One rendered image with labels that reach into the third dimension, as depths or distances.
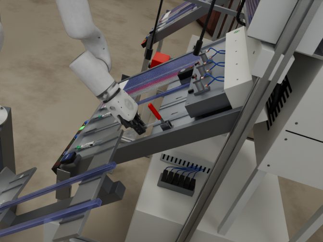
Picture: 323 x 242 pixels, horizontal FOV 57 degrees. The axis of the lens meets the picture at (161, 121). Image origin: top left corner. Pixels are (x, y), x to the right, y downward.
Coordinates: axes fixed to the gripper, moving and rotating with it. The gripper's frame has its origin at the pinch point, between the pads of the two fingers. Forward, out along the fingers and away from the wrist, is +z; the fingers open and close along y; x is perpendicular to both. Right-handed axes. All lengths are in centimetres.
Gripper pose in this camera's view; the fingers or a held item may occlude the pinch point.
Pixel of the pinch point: (140, 127)
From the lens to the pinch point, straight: 105.8
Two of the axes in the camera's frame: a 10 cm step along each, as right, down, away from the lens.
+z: 6.0, 7.2, 3.5
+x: -7.7, 4.2, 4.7
